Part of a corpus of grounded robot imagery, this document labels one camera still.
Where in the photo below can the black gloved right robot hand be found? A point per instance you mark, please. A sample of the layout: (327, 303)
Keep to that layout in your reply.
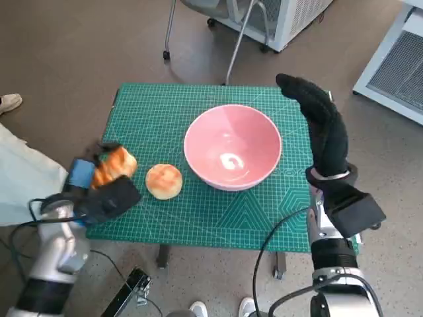
(330, 138)

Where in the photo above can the pink bowl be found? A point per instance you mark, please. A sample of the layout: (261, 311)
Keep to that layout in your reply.
(231, 138)

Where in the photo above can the round toy bread bun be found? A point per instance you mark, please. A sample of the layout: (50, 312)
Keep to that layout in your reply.
(164, 181)

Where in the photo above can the long braided toy bread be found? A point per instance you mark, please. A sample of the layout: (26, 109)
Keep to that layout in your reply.
(115, 165)

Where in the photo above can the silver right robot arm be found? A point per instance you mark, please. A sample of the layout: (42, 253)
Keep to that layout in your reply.
(333, 254)

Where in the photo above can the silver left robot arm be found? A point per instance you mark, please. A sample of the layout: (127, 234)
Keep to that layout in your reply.
(53, 251)

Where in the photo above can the white cabinet with mesh panel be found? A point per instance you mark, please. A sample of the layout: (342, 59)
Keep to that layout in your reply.
(396, 72)
(287, 20)

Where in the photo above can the grey chair with metal legs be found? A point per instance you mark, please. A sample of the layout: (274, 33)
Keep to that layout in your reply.
(236, 43)

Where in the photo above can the black table leg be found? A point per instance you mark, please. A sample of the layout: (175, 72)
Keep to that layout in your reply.
(162, 257)
(280, 265)

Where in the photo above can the green cutting mat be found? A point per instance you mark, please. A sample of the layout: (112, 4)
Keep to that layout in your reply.
(165, 132)

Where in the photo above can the white shoe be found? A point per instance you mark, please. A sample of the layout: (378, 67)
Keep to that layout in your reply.
(248, 307)
(198, 309)

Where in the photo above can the person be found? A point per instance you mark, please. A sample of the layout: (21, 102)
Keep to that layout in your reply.
(20, 171)

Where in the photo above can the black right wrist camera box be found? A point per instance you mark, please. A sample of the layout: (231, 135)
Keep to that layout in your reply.
(357, 211)

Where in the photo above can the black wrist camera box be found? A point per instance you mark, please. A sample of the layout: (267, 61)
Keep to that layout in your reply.
(112, 201)
(357, 211)

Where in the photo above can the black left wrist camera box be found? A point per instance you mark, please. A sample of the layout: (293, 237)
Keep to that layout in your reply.
(112, 201)

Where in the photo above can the black bar with metal bracket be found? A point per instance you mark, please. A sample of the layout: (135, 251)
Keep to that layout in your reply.
(127, 292)

